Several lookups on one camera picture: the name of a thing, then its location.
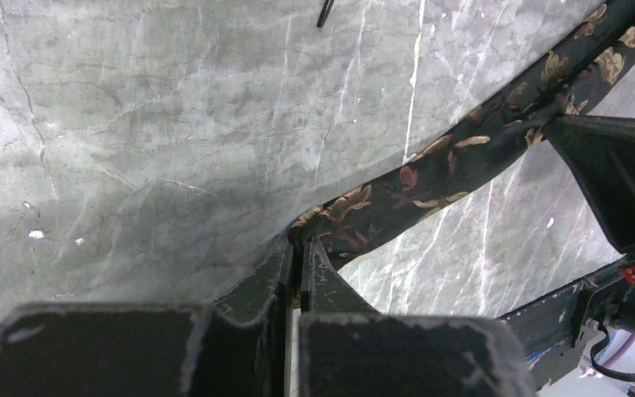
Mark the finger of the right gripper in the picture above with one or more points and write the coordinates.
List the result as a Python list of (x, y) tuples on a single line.
[(600, 152)]

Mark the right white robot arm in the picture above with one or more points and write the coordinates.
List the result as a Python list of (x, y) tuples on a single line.
[(622, 316)]

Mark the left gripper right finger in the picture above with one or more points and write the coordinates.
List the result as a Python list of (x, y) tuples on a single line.
[(347, 348)]

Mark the lower black yellow screwdriver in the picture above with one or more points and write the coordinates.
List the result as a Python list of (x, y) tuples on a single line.
[(324, 13)]

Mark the black gold patterned tie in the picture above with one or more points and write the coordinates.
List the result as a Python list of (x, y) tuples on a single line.
[(570, 79)]

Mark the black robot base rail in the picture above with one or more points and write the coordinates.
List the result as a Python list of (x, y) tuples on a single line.
[(554, 329)]

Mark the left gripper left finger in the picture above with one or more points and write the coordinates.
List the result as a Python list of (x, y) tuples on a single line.
[(234, 345)]

